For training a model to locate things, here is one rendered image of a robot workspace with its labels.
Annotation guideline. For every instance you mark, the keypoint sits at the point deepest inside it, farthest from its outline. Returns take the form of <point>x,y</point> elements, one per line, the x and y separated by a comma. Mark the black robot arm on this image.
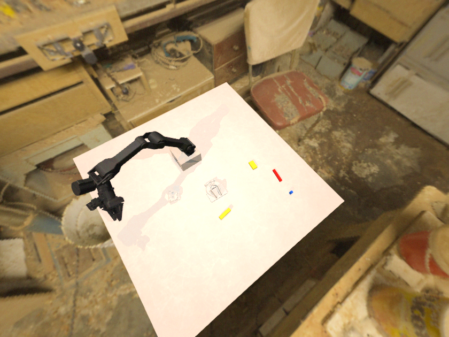
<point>108,168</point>

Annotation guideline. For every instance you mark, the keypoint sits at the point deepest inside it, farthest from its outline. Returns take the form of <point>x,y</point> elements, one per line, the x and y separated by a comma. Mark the yellow rectangular block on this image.
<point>252,164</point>
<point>225,213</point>

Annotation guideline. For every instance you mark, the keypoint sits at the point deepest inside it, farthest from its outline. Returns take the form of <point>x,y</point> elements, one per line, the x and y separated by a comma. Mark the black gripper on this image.
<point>113,205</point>

